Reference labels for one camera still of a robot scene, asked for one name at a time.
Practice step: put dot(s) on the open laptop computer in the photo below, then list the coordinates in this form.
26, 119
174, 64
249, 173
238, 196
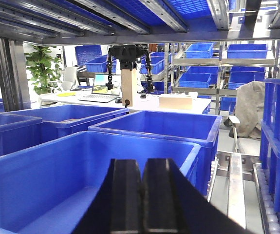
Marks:
100, 92

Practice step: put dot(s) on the green potted plant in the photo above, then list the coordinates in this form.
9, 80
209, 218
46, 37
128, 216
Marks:
45, 69

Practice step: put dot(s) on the shelf upright post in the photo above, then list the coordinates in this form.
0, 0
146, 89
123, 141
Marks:
13, 76

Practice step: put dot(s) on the chair with grey jacket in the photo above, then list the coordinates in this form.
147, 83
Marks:
244, 123

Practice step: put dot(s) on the overhead shelf rails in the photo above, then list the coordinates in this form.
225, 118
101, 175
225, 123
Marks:
75, 22

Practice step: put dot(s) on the white roller track strip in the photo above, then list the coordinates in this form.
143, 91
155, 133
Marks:
269, 218

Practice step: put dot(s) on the blue bin behind left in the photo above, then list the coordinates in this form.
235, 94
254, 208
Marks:
62, 120

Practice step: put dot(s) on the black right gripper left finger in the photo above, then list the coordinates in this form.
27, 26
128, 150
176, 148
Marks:
116, 208

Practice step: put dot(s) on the cardboard box on table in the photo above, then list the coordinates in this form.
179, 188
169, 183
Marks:
175, 102

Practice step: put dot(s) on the background metal bin rack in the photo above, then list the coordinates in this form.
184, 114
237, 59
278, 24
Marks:
231, 65

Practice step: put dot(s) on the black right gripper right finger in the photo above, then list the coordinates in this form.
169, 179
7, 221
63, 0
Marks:
173, 206

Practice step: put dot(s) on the far left blue bin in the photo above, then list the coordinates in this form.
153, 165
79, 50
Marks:
18, 132

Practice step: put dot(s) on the blue plastic bin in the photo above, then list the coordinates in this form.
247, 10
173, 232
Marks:
46, 189

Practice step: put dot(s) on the blue bin behind right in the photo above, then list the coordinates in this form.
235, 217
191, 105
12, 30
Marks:
196, 128

